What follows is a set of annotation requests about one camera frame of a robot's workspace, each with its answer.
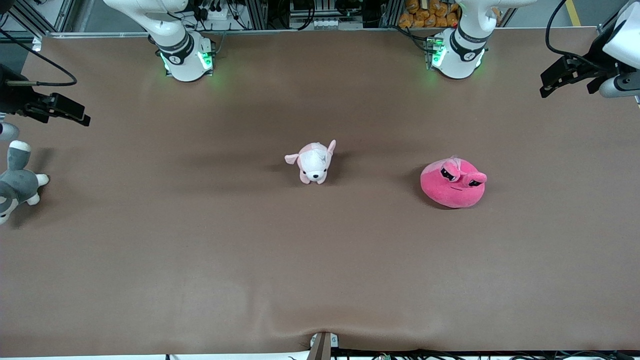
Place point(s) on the white power strip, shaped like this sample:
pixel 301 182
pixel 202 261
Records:
pixel 217 12

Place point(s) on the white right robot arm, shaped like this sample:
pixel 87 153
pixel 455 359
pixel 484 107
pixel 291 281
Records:
pixel 177 47

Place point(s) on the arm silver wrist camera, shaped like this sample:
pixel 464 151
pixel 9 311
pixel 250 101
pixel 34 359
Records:
pixel 7 131
pixel 620 86

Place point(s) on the white and pink plush dog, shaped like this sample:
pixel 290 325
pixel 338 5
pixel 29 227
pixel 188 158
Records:
pixel 312 162

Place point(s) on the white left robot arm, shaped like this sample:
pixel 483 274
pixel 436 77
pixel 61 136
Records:
pixel 460 47

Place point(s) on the brown table mat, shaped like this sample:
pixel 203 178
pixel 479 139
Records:
pixel 320 250

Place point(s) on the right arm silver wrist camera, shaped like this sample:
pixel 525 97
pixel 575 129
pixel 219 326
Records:
pixel 7 131

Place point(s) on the grey and white plush husky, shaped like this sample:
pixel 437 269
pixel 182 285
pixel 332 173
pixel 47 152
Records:
pixel 17 182

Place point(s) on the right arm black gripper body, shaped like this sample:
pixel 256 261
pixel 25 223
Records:
pixel 11 96

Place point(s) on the bag of orange snacks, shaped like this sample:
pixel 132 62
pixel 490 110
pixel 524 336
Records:
pixel 430 14

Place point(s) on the aluminium frame rack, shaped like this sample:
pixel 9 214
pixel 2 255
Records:
pixel 45 15

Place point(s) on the round hot pink plush toy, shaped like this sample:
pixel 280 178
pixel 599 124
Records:
pixel 450 187

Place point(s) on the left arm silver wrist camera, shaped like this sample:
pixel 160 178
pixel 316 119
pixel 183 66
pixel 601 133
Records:
pixel 620 86

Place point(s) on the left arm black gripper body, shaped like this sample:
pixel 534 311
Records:
pixel 596 55

